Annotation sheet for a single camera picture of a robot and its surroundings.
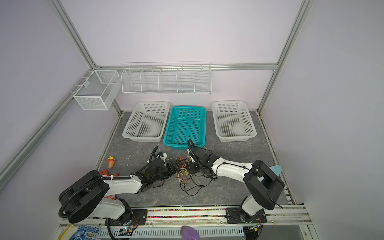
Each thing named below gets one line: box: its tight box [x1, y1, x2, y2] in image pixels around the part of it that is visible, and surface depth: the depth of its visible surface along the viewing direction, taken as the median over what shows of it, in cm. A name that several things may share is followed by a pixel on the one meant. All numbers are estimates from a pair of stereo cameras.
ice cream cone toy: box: [107, 155, 116, 168], surface depth 93 cm
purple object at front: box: [180, 225, 200, 240], surface depth 71 cm
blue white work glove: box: [69, 224, 101, 240], surface depth 71 cm
